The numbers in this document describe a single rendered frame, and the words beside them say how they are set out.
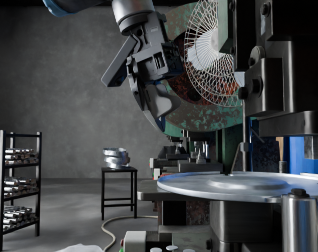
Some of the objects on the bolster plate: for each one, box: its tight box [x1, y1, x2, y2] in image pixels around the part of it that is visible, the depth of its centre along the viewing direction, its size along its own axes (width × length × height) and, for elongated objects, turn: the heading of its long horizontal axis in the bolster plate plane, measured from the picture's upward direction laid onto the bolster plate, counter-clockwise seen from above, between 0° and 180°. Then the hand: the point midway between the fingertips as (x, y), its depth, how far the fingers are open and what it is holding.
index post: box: [281, 188, 318, 252], centre depth 29 cm, size 3×3×10 cm
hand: (157, 126), depth 56 cm, fingers closed
